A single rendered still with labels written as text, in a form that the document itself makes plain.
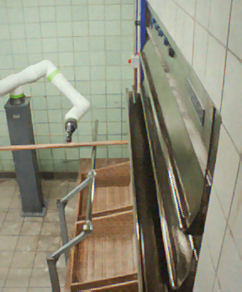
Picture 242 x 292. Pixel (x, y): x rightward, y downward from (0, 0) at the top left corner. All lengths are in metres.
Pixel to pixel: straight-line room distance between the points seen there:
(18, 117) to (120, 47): 1.17
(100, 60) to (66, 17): 0.54
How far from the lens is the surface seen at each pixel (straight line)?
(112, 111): 3.78
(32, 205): 3.72
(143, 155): 1.93
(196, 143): 1.06
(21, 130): 3.25
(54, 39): 3.57
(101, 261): 2.46
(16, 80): 2.83
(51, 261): 2.03
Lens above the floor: 2.42
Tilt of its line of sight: 29 degrees down
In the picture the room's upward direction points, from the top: straight up
